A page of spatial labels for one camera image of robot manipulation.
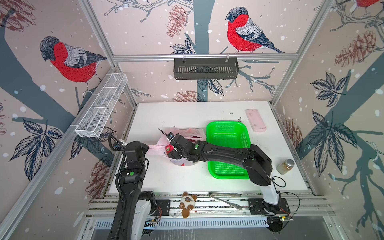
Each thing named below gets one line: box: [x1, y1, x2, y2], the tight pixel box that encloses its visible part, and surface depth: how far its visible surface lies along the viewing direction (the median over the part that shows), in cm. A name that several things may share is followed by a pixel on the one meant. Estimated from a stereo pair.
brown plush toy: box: [179, 191, 197, 219], surface depth 74 cm
